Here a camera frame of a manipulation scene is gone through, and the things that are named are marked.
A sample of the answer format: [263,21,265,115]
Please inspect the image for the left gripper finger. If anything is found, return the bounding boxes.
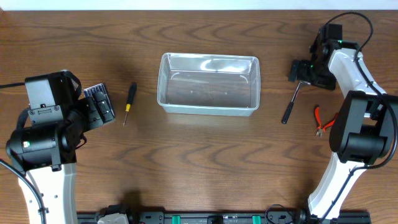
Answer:
[85,96,103,128]
[94,91,114,122]

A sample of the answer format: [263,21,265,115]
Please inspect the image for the black yellow screwdriver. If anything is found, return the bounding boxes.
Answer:
[123,82,137,126]

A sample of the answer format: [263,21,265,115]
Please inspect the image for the black handled hammer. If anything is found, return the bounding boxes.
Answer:
[281,81,310,124]

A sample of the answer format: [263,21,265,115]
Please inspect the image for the red handled cutting pliers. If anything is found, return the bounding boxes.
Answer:
[314,106,339,138]

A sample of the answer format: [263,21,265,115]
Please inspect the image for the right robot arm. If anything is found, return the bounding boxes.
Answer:
[290,37,397,223]

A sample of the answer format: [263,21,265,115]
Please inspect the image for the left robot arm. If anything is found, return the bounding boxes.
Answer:
[6,91,114,223]

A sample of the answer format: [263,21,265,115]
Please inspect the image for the clear plastic container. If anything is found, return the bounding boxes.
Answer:
[157,52,261,116]

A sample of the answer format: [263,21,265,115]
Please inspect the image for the blue precision screwdriver set case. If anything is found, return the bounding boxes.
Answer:
[83,83,115,123]

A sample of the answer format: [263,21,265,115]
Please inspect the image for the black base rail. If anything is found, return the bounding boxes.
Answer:
[77,205,372,224]

